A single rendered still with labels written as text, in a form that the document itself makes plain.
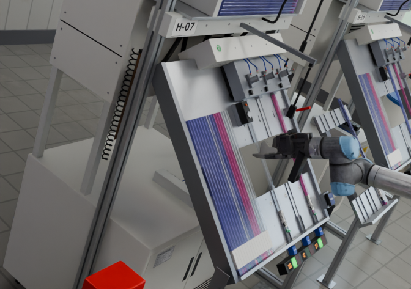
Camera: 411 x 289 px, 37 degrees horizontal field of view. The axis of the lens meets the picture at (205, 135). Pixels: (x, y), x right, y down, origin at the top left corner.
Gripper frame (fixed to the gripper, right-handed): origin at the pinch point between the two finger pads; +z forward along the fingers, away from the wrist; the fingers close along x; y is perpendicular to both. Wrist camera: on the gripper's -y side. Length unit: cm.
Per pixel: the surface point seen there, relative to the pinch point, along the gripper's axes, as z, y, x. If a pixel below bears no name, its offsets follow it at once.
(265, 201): -3.3, -15.4, 6.0
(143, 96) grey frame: 17, 27, 40
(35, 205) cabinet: 80, -12, 38
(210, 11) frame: -4, 50, 28
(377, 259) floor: 22, -97, -159
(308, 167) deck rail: -2.9, -11.4, -29.9
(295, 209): -5.3, -23.1, -10.8
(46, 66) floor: 259, 43, -130
